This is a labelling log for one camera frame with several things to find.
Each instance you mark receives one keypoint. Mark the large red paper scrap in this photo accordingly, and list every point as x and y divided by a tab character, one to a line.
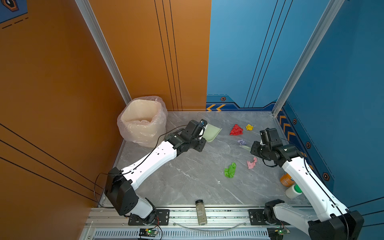
236	130

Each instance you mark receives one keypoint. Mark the purple paper scrap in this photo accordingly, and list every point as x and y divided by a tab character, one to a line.
242	142

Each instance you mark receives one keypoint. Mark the green paper scrap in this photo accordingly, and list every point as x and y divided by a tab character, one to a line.
230	170

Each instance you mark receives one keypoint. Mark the small pink paper scrap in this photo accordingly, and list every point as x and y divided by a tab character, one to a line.
252	164

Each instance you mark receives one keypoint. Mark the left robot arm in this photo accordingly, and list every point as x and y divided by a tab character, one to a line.
121	184

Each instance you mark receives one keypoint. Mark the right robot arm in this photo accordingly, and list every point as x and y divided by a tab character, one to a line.
333	220

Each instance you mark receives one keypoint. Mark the trash bin with plastic bag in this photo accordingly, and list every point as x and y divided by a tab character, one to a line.
143	121

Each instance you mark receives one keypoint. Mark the yellow paper scrap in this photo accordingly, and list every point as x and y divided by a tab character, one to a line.
249	127

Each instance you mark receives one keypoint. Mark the glass jar black lid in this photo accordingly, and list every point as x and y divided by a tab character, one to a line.
201	212

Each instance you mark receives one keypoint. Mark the left green circuit board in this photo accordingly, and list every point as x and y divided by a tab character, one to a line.
148	234

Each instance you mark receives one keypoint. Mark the green circuit board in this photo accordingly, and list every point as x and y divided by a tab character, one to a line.
278	233
148	234

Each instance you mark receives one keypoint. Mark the white bottle green cap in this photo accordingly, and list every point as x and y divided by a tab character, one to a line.
293	191

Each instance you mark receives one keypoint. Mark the right green circuit board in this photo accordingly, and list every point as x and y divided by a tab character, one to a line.
278	233

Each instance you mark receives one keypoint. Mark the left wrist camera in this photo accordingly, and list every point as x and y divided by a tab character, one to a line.
203	123

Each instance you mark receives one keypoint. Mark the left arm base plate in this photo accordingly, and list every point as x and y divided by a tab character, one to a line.
156	217

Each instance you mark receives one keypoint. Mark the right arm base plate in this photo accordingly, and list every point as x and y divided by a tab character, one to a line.
257	218

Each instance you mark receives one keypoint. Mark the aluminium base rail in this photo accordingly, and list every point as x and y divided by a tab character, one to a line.
182	216

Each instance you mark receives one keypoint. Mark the white cable duct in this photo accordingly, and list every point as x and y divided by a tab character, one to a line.
181	234

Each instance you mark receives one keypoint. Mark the aluminium corner post left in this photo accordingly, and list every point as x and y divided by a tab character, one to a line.
101	42

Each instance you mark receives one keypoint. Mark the aluminium corner post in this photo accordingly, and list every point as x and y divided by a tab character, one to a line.
101	42
319	32

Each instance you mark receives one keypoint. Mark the aluminium corner post right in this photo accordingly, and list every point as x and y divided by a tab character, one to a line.
319	32

